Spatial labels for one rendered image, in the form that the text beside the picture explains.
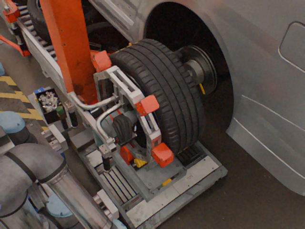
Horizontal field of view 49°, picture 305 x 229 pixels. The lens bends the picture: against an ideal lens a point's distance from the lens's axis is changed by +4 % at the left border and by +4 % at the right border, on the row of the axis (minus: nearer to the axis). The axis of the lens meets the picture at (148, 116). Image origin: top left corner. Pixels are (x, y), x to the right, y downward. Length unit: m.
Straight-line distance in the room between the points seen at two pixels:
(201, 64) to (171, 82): 0.44
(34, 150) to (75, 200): 0.20
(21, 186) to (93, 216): 0.25
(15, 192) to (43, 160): 0.11
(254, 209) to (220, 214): 0.24
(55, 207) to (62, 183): 0.31
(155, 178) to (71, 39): 1.06
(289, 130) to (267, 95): 0.17
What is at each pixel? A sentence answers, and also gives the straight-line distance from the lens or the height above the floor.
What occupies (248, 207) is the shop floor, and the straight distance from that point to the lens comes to 2.55.
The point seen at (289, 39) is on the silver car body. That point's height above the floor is 1.47.
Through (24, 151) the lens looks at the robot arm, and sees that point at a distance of 0.99.
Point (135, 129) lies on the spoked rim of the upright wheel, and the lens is 2.00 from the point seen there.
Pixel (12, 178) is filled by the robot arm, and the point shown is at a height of 1.45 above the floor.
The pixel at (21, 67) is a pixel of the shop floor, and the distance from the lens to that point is 3.44.
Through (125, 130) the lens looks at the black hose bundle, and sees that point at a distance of 1.51.
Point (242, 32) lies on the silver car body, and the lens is 1.47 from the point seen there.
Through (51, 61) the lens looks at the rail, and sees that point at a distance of 2.84.
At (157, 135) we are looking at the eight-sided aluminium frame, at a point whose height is 0.96.
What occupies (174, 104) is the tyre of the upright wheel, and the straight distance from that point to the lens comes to 1.53.
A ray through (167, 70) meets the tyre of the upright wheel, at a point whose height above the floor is 1.16.
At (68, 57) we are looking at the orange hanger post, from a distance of 1.96.
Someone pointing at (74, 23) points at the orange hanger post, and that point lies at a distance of 1.86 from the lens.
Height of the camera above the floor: 2.26
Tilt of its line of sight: 53 degrees down
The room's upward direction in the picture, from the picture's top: 1 degrees clockwise
